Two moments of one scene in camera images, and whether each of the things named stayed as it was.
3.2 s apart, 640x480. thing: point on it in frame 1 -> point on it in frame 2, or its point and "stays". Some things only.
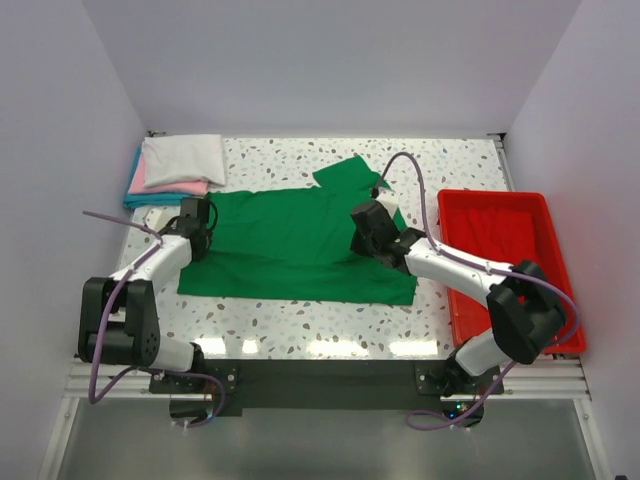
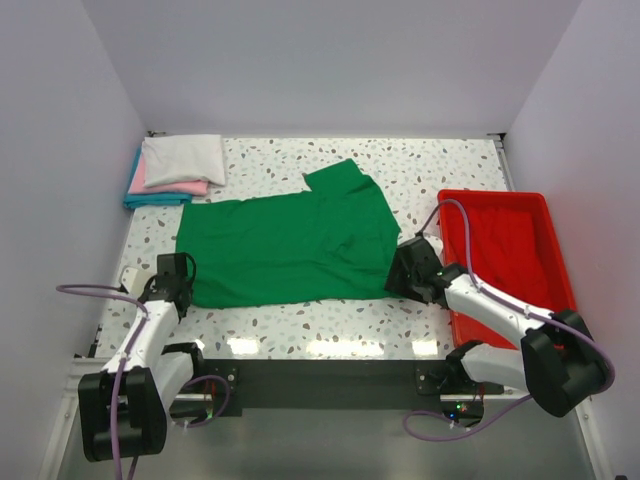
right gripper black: x=361 y=245 -> x=403 y=275
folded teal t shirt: x=153 y=198 stays
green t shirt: x=296 y=244 stays
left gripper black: x=201 y=248 -> x=180 y=296
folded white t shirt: x=187 y=158 stays
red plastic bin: x=505 y=228 stays
